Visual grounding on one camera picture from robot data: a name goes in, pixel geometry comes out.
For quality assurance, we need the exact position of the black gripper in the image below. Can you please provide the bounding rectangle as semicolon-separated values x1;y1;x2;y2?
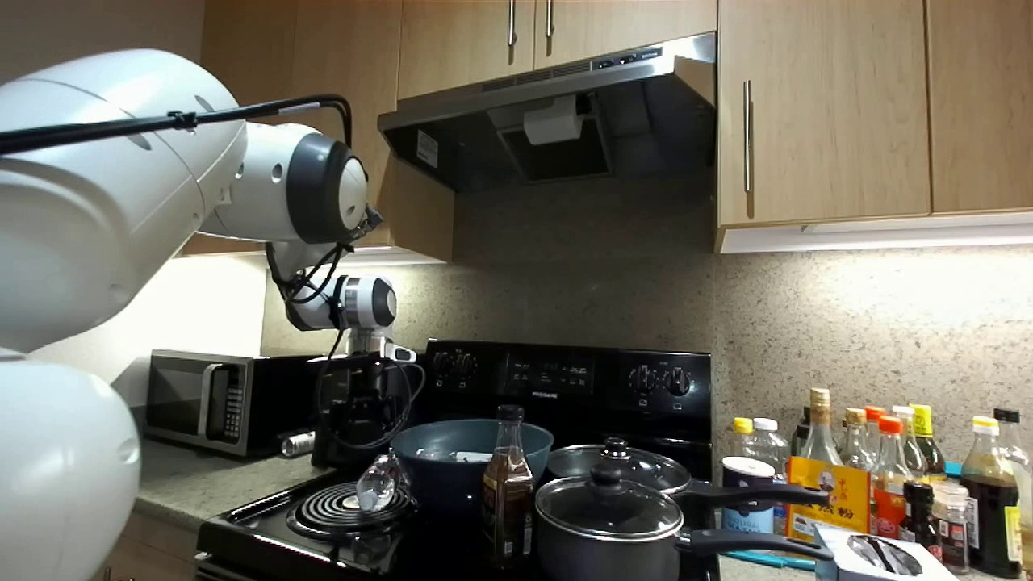
311;353;419;473

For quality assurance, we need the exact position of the blue bowl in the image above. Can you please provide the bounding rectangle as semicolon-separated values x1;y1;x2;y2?
387;416;557;512

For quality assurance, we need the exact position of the black electric stove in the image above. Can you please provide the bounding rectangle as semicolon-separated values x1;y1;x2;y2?
190;339;818;581

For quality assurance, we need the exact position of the silver metal cylinder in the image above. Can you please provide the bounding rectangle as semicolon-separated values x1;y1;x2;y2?
282;431;323;463

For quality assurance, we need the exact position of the large coil burner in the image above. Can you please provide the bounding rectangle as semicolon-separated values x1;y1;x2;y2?
286;477;409;540

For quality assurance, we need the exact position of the black air fryer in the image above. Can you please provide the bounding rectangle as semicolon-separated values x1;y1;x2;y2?
266;353;430;465

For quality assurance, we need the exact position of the brown sauce bottle yellow label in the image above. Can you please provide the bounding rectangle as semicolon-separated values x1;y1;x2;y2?
482;402;540;568

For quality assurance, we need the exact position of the black microwave oven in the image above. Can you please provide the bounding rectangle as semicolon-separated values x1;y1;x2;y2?
143;345;273;463

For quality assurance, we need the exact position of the black pan glass lid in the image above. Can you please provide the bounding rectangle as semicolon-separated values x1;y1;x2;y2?
541;434;834;511

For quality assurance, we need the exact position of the black pot glass lid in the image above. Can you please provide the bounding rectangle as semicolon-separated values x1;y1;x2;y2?
532;465;837;581

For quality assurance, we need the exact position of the small yellow cap bottle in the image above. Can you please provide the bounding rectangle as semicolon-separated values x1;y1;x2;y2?
728;413;758;463

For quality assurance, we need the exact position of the dark jar white lid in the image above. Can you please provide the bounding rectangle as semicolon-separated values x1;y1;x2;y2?
719;452;781;536

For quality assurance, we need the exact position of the steel range hood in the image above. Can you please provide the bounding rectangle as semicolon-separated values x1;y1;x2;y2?
377;28;719;198

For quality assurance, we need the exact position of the clear bottle white cap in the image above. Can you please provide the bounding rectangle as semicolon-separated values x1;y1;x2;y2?
747;416;791;477

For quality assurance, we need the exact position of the teal flat board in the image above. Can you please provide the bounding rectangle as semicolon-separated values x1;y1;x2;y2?
737;547;818;574

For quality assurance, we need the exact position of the dark green bottle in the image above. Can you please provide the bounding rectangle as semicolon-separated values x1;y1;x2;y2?
788;404;815;463

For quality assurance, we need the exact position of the tall clear bottle gold cap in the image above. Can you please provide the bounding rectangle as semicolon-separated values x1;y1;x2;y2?
801;385;845;467

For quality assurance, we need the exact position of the yellow food packet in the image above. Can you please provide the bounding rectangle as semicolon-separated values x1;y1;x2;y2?
783;456;874;547

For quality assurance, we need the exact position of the tan cap bottle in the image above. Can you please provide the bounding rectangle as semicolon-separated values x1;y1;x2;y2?
838;404;872;473

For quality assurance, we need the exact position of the slim orange cap bottle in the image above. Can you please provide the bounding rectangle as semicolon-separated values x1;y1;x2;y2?
862;404;891;446

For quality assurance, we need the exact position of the red label orange cap bottle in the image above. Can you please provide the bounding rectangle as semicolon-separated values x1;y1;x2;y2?
867;413;916;540

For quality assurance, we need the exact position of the white cardboard box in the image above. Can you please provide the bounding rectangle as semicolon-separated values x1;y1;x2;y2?
813;520;962;581

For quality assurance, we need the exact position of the small dark bottle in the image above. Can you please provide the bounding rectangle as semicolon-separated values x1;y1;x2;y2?
899;477;936;547

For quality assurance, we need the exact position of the yellow-green cap bottle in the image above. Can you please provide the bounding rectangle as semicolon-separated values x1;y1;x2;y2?
908;402;950;482

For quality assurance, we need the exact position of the jar white red label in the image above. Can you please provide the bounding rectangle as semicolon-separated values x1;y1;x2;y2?
928;477;976;574

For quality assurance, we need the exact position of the large soy sauce bottle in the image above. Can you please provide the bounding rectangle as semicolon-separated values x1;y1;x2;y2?
959;413;1025;578

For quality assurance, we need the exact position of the black cap bottle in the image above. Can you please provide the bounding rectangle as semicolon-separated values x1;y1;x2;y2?
992;404;1033;511

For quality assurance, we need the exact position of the wooden wall cabinet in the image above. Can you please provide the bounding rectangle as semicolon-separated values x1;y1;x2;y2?
713;0;1033;233
198;0;457;267
393;0;719;108

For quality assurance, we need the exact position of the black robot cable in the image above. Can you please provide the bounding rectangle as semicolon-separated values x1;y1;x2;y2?
0;94;430;456

